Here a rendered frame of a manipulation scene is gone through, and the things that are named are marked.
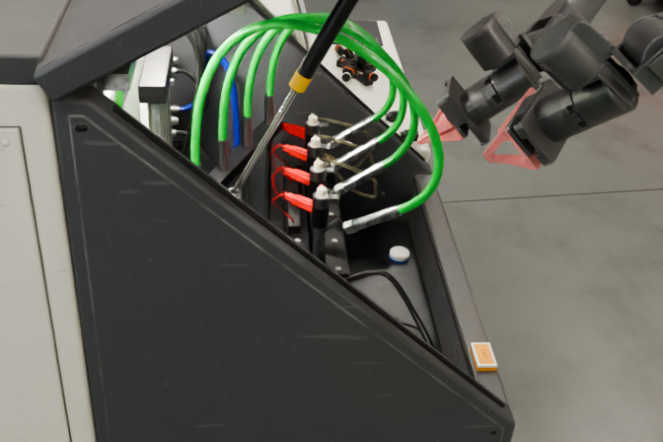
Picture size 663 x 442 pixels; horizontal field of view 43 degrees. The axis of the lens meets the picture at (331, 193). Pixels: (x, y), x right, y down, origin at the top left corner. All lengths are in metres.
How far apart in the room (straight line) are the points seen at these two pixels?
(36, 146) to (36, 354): 0.30
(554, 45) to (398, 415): 0.54
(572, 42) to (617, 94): 0.08
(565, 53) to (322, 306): 0.41
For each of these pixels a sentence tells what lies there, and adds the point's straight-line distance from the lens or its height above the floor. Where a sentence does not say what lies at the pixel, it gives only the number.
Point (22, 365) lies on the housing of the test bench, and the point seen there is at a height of 1.08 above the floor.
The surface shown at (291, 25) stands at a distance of 1.16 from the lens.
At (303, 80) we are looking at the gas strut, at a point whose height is 1.47.
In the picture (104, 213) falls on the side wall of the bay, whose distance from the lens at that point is 0.97.
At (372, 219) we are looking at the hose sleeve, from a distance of 1.26.
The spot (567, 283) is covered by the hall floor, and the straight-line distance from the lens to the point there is 3.12.
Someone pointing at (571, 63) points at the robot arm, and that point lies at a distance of 0.97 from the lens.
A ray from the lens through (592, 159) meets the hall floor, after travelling 3.90.
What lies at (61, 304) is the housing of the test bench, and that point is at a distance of 1.06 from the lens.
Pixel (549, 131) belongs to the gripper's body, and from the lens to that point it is 1.05.
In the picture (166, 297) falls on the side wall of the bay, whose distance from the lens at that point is 1.04.
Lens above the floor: 1.86
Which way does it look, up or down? 33 degrees down
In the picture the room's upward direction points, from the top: 4 degrees clockwise
